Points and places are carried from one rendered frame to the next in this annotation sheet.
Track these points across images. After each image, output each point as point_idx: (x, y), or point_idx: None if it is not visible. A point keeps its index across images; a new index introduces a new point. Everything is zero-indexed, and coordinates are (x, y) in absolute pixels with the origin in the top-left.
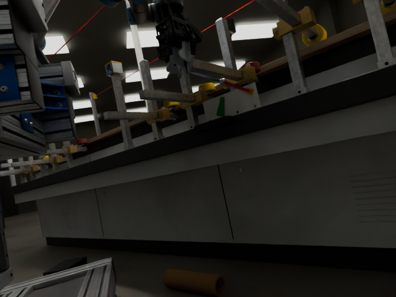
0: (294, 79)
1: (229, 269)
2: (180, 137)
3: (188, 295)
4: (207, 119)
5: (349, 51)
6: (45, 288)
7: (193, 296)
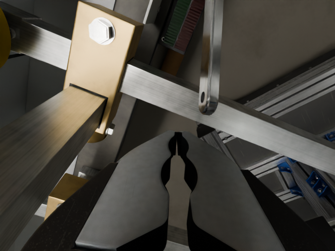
0: None
1: None
2: (135, 107)
3: (178, 70)
4: (154, 19)
5: None
6: (239, 161)
7: (180, 64)
